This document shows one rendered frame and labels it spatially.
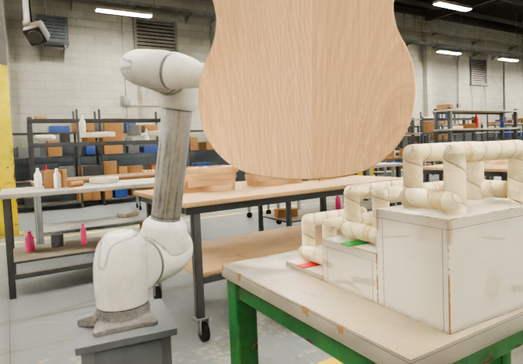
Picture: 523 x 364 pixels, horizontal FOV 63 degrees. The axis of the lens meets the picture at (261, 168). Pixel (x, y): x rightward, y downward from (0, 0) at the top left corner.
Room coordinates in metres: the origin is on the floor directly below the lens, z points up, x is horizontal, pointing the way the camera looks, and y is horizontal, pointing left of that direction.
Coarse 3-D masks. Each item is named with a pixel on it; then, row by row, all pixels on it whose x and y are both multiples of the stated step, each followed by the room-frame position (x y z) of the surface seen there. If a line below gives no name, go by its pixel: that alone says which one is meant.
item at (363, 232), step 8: (344, 224) 0.86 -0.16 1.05; (352, 224) 0.84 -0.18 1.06; (360, 224) 0.83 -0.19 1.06; (344, 232) 0.85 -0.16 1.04; (352, 232) 0.83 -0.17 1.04; (360, 232) 0.81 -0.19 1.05; (368, 232) 0.79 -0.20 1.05; (376, 232) 0.78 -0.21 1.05; (368, 240) 0.80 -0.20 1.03; (376, 240) 0.78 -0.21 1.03
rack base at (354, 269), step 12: (324, 240) 0.87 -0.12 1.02; (336, 240) 0.85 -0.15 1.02; (348, 240) 0.84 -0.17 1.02; (324, 252) 0.87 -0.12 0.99; (336, 252) 0.84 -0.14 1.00; (348, 252) 0.81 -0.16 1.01; (360, 252) 0.78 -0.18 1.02; (372, 252) 0.75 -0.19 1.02; (324, 264) 0.87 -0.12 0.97; (336, 264) 0.84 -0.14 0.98; (348, 264) 0.81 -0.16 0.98; (360, 264) 0.78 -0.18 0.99; (372, 264) 0.75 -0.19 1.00; (324, 276) 0.88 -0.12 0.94; (336, 276) 0.84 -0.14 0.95; (348, 276) 0.81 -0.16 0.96; (360, 276) 0.78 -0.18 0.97; (372, 276) 0.75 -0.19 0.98; (348, 288) 0.81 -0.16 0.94; (360, 288) 0.78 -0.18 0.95; (372, 288) 0.75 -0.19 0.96; (372, 300) 0.75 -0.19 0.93
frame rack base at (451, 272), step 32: (384, 224) 0.72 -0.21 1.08; (416, 224) 0.66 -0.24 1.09; (448, 224) 0.61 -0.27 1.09; (480, 224) 0.65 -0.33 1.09; (512, 224) 0.69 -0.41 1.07; (384, 256) 0.72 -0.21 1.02; (416, 256) 0.66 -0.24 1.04; (448, 256) 0.61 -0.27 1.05; (480, 256) 0.65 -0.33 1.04; (512, 256) 0.69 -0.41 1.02; (384, 288) 0.72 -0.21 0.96; (416, 288) 0.66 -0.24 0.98; (448, 288) 0.61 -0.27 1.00; (480, 288) 0.65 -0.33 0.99; (512, 288) 0.69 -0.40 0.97; (448, 320) 0.61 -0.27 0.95; (480, 320) 0.64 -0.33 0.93
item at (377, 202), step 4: (372, 200) 0.80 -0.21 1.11; (376, 200) 0.79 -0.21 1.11; (380, 200) 0.78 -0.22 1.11; (384, 200) 0.78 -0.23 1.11; (388, 200) 0.79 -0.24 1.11; (372, 204) 0.80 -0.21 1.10; (376, 204) 0.79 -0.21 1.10; (380, 204) 0.78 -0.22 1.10; (384, 204) 0.78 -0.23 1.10; (388, 204) 0.79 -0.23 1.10; (372, 208) 0.80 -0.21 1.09; (372, 212) 0.80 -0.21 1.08; (376, 224) 0.79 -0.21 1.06; (376, 244) 0.79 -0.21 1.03
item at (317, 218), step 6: (336, 210) 1.05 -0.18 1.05; (342, 210) 1.05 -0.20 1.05; (360, 210) 1.07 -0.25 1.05; (366, 210) 1.08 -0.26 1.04; (306, 216) 1.00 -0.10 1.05; (312, 216) 1.00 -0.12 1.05; (318, 216) 1.01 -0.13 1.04; (324, 216) 1.02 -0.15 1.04; (330, 216) 1.02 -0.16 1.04; (336, 216) 1.03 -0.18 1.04; (318, 222) 1.01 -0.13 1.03
